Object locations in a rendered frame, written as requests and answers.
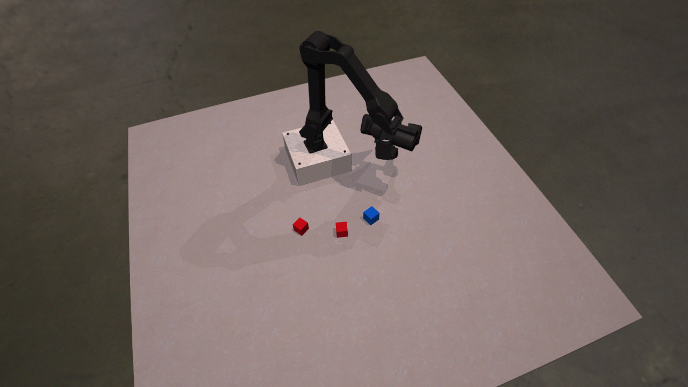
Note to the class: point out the blue cube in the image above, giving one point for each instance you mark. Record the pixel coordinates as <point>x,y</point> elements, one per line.
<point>371,215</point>

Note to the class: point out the red cube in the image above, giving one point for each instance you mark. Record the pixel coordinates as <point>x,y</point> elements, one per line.
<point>300,226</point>
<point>341,229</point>

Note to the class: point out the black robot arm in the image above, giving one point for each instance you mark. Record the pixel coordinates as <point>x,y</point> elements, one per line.
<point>380,105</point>

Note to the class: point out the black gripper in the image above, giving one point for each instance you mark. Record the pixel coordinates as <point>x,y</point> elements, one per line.
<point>366,116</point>

